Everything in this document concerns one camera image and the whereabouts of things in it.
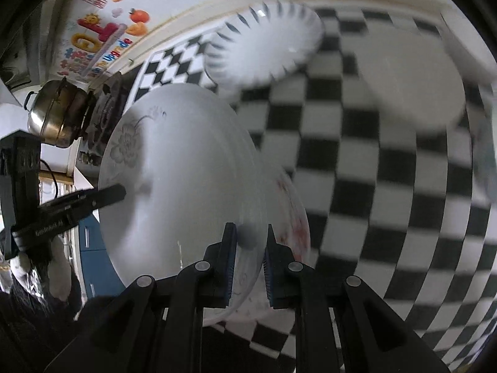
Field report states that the brass kettle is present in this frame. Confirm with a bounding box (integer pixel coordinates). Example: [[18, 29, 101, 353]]
[[24, 79, 94, 148]]

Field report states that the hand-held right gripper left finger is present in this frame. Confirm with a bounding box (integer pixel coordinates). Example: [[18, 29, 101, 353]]
[[43, 222, 238, 373]]

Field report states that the white bowl black striped rim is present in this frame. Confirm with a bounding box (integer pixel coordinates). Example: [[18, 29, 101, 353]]
[[203, 2, 326, 91]]

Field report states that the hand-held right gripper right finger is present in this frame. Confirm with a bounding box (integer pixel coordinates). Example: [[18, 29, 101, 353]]
[[263, 224, 453, 373]]

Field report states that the black white checkered cloth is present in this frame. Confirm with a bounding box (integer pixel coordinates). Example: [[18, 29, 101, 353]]
[[132, 6, 497, 370]]

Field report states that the plain white bowl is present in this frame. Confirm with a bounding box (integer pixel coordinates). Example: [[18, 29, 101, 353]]
[[355, 44, 468, 135]]

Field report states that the gas stove burner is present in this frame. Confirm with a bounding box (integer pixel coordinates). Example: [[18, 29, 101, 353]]
[[80, 74, 135, 164]]

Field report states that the white plate grey floral print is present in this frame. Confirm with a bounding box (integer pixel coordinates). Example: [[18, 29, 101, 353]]
[[97, 84, 268, 327]]

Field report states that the colourful wall sticker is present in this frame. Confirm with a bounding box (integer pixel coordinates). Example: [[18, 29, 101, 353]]
[[58, 0, 150, 80]]

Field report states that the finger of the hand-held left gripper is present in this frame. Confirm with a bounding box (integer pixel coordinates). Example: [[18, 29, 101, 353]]
[[39, 184, 128, 218]]

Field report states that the white plate red floral print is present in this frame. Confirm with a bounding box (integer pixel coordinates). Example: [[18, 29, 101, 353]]
[[229, 159, 311, 311]]

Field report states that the black cable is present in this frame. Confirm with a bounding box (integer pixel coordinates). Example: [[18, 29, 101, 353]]
[[40, 159, 60, 200]]

